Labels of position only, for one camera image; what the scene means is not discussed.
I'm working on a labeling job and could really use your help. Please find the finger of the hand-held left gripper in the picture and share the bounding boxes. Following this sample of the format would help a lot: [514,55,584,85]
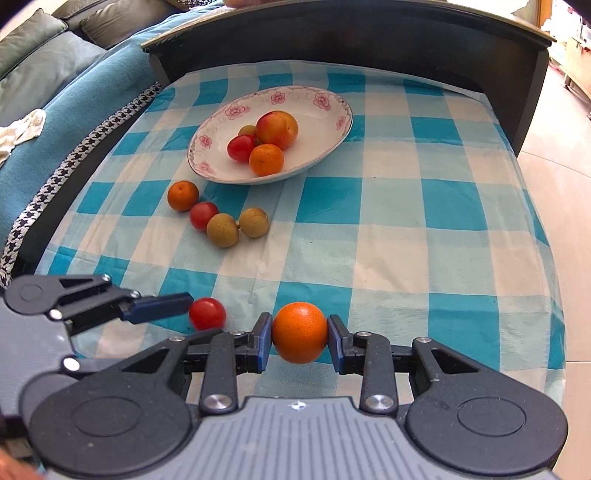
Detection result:
[48,273,195,334]
[60,353,137,380]

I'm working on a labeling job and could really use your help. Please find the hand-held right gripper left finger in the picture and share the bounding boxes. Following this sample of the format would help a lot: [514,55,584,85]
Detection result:
[108,313,273,414]

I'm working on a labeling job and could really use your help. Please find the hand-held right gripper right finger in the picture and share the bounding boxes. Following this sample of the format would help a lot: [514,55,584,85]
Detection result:
[327,315,483,414]

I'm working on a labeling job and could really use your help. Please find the small orange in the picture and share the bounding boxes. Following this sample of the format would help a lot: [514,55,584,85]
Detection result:
[249,144,285,177]
[167,180,200,212]
[271,302,329,364]

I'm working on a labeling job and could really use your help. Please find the red cherry tomato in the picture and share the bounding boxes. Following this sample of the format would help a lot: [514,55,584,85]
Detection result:
[189,298,227,331]
[227,134,257,164]
[189,201,220,232]

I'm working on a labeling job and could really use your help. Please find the large red tomato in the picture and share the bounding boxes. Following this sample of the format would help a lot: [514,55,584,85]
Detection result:
[256,111,299,150]

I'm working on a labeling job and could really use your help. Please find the white floral plate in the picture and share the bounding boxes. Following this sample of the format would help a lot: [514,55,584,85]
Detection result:
[187,88,354,185]

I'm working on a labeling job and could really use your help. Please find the blue checkered tablecloth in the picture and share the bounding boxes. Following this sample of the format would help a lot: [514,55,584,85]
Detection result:
[34,59,570,398]

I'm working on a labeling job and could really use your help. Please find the blue blanket with houndstooth trim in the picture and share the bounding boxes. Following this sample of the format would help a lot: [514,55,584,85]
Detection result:
[0,11,232,289]

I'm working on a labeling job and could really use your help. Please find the cream white cloth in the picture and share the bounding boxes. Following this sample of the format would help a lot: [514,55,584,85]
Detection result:
[0,108,48,162]

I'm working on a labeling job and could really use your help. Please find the blue-grey cushion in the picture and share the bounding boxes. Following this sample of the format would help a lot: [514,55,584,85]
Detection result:
[0,44,109,125]

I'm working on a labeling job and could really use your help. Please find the green cushion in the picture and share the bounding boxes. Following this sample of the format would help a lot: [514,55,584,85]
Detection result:
[0,11,69,79]

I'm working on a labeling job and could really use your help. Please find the dark wooden table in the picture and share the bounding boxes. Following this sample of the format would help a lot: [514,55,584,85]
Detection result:
[14,2,553,282]

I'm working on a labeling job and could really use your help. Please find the wooden cabinet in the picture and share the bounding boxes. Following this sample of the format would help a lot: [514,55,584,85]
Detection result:
[554,28,591,100]

